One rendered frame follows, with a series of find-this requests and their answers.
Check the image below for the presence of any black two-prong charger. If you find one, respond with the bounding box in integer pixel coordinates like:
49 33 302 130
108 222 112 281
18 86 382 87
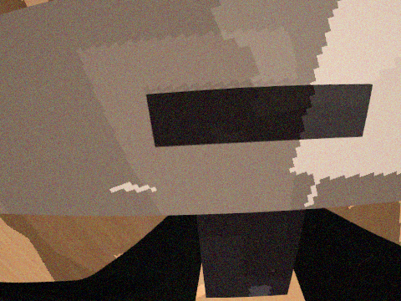
197 208 305 298

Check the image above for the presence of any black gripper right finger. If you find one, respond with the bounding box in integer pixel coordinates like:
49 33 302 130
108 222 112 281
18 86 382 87
294 208 401 301

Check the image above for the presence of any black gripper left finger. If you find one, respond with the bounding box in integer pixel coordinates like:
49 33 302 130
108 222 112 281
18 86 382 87
0 215 201 301

